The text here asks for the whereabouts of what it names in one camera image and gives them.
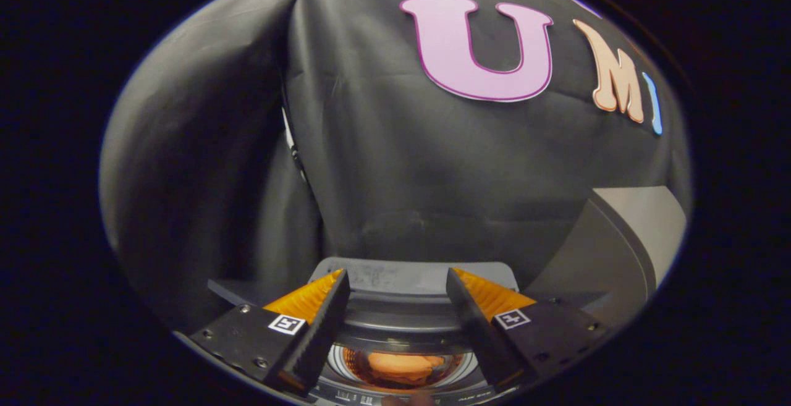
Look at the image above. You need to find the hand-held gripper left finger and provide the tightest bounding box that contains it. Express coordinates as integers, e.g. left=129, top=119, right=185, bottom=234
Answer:
left=188, top=268, right=352, bottom=397

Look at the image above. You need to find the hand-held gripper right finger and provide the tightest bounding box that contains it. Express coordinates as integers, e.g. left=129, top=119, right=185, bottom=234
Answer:
left=445, top=267, right=609, bottom=393

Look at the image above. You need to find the grey washing machine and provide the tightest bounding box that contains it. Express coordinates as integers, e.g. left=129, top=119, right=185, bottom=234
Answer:
left=207, top=277, right=614, bottom=406

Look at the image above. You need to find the orange button shirt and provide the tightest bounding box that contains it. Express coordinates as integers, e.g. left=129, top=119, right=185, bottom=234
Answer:
left=343, top=347, right=465, bottom=389

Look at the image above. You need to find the black backdrop cloth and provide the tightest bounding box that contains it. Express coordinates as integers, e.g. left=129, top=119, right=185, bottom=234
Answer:
left=99, top=0, right=693, bottom=332

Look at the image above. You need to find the beige cabinet with dark frame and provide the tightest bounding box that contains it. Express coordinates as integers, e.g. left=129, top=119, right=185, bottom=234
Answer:
left=524, top=186, right=688, bottom=328

